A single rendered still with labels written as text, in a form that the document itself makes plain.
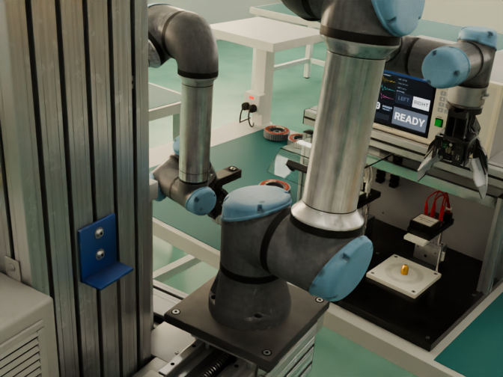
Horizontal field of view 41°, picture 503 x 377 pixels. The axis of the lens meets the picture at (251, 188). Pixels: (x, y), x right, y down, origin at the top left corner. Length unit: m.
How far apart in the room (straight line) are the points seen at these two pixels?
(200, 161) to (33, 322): 0.81
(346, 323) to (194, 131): 0.61
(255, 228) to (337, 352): 1.80
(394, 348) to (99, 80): 1.04
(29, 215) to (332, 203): 0.43
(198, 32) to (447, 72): 0.58
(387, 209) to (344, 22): 1.29
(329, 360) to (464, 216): 1.01
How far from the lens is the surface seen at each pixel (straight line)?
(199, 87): 1.57
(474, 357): 1.72
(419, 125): 1.90
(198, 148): 1.62
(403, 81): 1.90
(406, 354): 1.68
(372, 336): 1.72
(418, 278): 1.90
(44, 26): 0.87
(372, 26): 0.94
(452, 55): 1.28
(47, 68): 0.89
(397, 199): 2.15
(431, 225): 1.89
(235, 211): 1.10
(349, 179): 1.01
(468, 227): 2.06
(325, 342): 2.90
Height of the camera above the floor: 1.75
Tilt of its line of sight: 25 degrees down
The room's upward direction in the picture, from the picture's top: 4 degrees clockwise
